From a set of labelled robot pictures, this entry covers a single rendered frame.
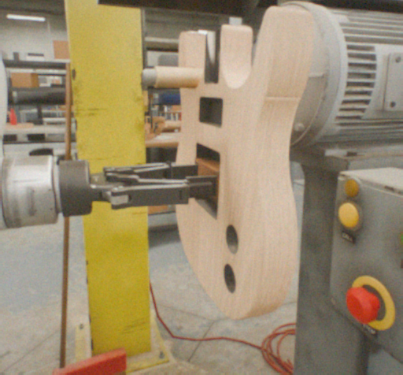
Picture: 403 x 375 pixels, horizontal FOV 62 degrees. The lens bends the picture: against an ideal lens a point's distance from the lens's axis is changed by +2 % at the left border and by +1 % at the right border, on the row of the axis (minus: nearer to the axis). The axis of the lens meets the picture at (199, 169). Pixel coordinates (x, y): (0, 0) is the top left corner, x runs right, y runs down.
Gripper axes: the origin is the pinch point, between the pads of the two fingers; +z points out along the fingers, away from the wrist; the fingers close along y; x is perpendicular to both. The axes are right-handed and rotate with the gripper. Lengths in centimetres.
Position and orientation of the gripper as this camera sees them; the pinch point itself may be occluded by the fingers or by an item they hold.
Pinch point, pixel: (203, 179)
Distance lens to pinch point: 51.3
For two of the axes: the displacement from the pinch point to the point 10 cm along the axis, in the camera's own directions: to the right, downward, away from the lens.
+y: 3.4, 2.3, -9.1
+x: 0.3, -9.7, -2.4
